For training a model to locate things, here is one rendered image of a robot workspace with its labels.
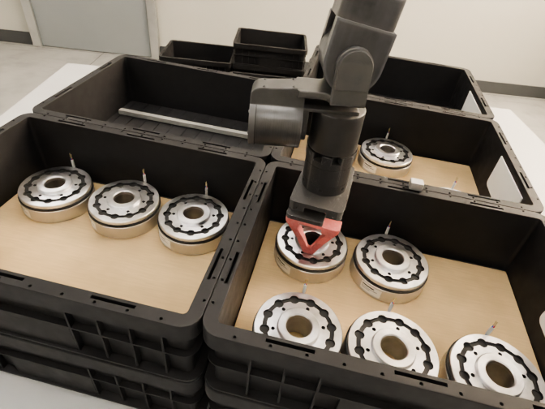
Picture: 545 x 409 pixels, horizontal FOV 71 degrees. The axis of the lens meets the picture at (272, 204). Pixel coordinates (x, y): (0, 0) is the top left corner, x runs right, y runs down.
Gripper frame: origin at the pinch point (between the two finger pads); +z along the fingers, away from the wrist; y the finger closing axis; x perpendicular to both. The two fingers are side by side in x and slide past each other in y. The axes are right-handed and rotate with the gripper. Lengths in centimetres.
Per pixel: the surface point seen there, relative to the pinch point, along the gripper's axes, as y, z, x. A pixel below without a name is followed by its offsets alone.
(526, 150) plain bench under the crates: -80, 19, 52
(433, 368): 14.5, 0.8, 16.6
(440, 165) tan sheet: -34.7, 5.0, 20.3
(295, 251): 3.6, 0.8, -1.6
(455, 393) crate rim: 20.7, -6.2, 15.9
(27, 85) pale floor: -161, 88, -231
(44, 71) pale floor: -186, 88, -239
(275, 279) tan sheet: 6.7, 3.9, -3.3
